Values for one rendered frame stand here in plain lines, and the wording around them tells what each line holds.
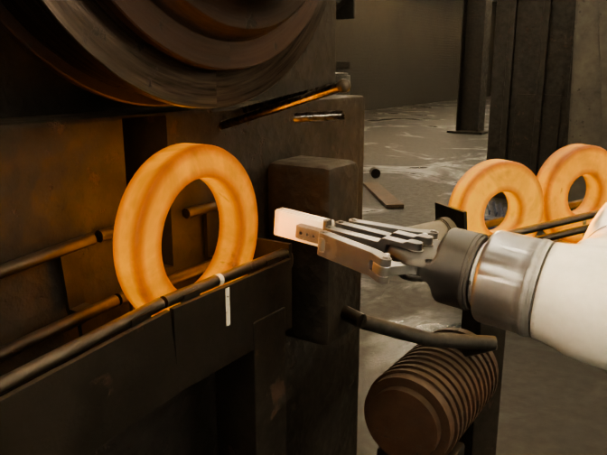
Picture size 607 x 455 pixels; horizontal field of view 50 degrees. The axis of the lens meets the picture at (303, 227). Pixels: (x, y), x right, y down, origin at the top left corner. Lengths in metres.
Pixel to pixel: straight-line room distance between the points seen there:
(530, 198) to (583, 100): 2.28
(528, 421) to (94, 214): 1.46
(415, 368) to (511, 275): 0.33
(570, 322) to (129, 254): 0.38
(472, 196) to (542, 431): 1.01
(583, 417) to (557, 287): 1.40
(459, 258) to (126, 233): 0.30
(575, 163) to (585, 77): 2.22
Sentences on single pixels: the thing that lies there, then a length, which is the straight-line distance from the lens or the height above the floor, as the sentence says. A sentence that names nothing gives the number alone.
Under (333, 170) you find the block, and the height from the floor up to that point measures 0.79.
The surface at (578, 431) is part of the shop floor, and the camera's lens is 1.90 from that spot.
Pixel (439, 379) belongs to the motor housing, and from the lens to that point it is 0.88.
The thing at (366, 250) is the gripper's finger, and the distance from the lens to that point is 0.62.
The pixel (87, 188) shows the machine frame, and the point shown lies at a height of 0.81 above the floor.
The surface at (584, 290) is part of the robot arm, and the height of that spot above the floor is 0.74.
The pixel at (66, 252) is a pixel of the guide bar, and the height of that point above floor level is 0.75.
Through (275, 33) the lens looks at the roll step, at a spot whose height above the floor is 0.95.
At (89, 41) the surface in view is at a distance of 0.52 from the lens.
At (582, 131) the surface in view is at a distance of 3.30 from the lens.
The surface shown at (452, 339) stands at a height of 0.56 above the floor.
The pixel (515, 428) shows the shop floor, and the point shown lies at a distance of 1.85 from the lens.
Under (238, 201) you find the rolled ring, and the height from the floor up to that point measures 0.78.
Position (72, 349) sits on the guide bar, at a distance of 0.55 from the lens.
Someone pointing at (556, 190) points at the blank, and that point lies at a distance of 1.06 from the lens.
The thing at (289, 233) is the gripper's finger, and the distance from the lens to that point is 0.72.
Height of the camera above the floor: 0.92
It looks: 14 degrees down
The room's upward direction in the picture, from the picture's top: straight up
